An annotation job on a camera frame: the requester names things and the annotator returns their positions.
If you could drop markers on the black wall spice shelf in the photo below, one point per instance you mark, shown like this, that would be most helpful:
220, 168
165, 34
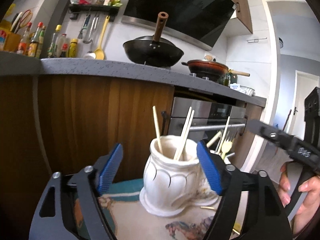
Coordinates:
81, 8

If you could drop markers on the white ceramic utensil holder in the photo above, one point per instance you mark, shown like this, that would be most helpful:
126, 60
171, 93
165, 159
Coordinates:
169, 185

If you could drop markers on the yellow mustard bottle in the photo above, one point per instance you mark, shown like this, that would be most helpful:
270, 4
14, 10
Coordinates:
73, 48

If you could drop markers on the wooden chopstick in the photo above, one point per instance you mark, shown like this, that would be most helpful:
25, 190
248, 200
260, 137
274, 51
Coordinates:
176, 157
155, 118
186, 134

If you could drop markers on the horse print quilted mat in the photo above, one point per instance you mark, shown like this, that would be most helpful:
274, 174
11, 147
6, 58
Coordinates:
129, 220

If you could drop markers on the wooden knife block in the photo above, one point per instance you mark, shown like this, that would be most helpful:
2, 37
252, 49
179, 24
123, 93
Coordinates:
12, 42

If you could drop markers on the red brown frying pan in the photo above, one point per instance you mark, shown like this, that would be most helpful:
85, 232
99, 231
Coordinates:
211, 68

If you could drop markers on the black range hood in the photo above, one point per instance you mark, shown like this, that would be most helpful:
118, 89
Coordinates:
198, 22

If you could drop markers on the black wok wooden handle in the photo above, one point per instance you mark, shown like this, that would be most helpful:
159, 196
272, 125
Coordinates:
154, 50

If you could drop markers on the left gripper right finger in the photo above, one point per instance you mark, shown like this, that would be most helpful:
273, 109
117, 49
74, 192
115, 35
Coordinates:
251, 197

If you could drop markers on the grey stone countertop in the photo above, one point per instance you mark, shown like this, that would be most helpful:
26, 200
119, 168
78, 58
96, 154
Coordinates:
13, 65

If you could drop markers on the green glass bottle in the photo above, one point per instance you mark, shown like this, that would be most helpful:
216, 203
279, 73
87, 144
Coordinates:
36, 43

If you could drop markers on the red cap sauce bottle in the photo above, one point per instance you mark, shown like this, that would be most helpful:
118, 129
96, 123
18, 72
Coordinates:
22, 47

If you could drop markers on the stainless steel oven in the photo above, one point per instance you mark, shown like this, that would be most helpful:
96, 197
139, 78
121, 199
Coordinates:
209, 118

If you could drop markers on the silver metal fork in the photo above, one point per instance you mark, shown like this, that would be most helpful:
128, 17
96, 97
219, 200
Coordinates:
231, 134

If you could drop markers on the clear yellow cap bottle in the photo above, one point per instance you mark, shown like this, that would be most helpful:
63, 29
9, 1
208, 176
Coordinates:
53, 43

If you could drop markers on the yellow hanging spatula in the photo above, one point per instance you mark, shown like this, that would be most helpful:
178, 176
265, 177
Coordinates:
99, 53

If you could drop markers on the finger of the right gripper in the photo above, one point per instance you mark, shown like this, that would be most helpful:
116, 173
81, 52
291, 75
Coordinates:
270, 133

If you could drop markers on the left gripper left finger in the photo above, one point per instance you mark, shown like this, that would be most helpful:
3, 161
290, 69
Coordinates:
54, 217

